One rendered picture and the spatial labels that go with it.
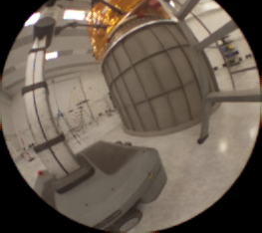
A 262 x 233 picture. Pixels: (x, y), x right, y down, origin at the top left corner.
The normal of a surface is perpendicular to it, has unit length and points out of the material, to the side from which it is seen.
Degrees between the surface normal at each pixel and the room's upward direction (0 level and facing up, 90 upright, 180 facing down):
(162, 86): 90
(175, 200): 0
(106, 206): 45
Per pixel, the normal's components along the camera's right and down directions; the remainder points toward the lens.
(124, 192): 0.23, -0.84
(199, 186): -0.39, -0.92
